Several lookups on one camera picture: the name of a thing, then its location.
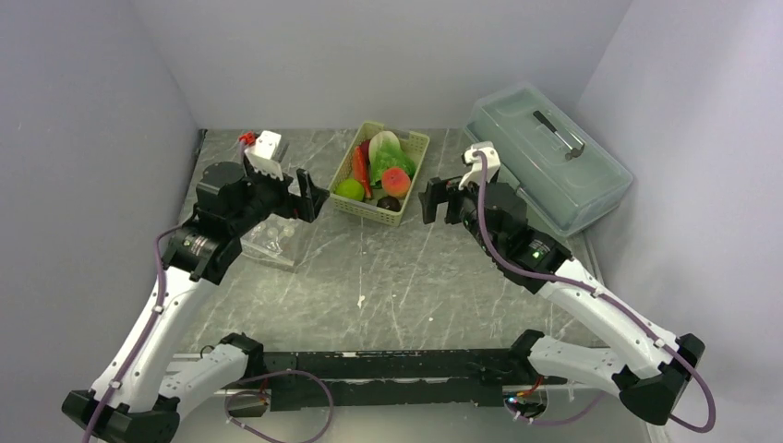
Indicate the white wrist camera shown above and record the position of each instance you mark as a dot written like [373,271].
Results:
[263,152]
[484,162]

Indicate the clear lidded storage box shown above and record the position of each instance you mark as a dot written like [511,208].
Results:
[570,195]

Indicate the green toy apple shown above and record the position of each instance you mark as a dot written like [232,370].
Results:
[350,188]

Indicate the green cabbage toy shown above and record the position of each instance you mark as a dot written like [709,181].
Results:
[385,152]

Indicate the orange peach toy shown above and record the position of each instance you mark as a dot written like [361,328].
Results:
[396,182]

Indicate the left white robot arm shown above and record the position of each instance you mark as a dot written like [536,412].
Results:
[134,400]

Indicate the red watermelon slice toy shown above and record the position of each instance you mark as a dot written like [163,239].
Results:
[360,172]

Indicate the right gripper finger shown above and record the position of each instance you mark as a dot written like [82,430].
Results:
[430,201]
[438,185]

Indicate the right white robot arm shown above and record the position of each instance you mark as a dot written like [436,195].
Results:
[646,367]

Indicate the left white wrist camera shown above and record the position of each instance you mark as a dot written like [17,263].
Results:
[263,152]

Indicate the pale green plastic basket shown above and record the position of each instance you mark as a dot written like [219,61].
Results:
[414,144]

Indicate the purple eggplant toy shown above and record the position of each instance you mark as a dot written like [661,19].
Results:
[364,147]

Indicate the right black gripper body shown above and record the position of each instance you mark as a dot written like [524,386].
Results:
[462,203]

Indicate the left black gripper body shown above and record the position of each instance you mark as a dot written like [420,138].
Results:
[267,195]

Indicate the dark purple mangosteen toy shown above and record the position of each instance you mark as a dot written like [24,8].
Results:
[389,203]

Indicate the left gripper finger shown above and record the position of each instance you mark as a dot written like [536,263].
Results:
[304,182]
[310,202]

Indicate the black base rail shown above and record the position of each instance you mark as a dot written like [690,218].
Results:
[479,377]

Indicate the clear dotted zip bag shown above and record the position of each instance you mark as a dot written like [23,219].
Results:
[277,242]

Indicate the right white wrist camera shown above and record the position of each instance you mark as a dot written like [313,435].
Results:
[484,162]

